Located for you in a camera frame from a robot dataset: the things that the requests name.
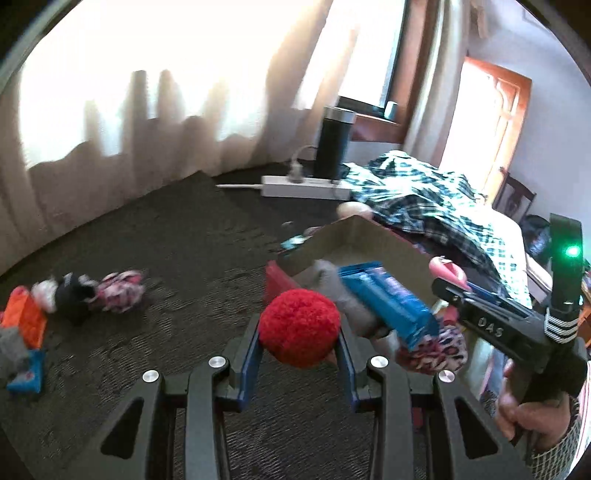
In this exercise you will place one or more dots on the dark wooden chair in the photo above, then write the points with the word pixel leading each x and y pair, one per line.
pixel 515 191

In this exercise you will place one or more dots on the teal packet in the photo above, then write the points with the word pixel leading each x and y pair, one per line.
pixel 298 242

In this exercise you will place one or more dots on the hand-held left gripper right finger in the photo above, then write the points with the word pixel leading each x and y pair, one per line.
pixel 346 369

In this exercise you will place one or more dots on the black sock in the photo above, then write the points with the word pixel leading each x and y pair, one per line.
pixel 74 295

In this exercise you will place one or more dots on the pink and white patterned sock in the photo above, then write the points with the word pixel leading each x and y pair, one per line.
pixel 117 290
pixel 434 350

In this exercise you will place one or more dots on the person's right hand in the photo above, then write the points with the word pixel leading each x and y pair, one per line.
pixel 535 424

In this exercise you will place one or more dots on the orange wooden door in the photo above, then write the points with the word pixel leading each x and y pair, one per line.
pixel 515 138

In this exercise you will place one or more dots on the grey sock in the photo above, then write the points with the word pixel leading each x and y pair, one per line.
pixel 11 350
pixel 330 286

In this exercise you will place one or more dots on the person's right forearm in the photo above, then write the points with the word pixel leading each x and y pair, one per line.
pixel 561 457

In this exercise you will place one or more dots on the orange sock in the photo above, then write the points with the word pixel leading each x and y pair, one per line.
pixel 30 318

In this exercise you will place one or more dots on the white power strip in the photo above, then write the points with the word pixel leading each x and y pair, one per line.
pixel 304 188

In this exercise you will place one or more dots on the cardboard box with red outside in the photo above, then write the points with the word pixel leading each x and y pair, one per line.
pixel 355 240

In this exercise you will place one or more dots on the wooden window frame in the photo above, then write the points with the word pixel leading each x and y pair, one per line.
pixel 415 69

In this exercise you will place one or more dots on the dark bag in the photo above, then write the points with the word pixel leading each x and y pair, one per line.
pixel 535 237

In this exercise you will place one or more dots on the black tumbler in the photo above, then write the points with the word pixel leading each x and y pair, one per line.
pixel 333 143

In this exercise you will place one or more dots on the small grey cup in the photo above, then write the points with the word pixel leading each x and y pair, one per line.
pixel 391 109

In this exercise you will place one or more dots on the red pom-pom ball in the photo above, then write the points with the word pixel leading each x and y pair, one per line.
pixel 298 327

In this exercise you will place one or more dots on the cream curtain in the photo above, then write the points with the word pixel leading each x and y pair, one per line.
pixel 138 138

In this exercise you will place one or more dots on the dark patterned rug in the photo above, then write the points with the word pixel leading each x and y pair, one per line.
pixel 184 258

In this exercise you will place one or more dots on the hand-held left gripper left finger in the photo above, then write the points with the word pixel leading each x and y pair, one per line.
pixel 251 353

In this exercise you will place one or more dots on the white plug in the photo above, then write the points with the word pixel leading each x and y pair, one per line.
pixel 296 170

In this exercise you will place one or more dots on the pink and white object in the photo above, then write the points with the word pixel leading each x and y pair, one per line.
pixel 445 270

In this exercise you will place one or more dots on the blue snack packet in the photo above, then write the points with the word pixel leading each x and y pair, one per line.
pixel 27 374
pixel 388 300

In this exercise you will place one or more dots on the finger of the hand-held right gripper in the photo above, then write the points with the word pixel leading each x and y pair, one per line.
pixel 455 293

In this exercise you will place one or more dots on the pale pink ball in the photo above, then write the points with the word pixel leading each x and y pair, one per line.
pixel 353 211

